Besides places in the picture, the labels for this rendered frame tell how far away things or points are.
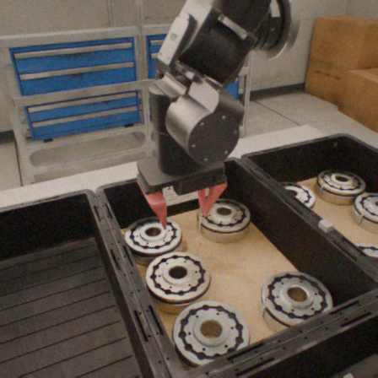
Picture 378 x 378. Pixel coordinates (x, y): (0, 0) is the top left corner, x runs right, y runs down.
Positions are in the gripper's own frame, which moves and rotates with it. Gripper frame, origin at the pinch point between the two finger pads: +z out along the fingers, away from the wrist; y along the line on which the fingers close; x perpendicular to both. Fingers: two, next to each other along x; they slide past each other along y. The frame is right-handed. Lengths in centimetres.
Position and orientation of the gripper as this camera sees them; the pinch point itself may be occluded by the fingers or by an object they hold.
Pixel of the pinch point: (183, 216)
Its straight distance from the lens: 51.7
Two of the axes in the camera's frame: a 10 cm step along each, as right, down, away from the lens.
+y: 9.2, -2.7, 2.8
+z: 0.5, 8.0, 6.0
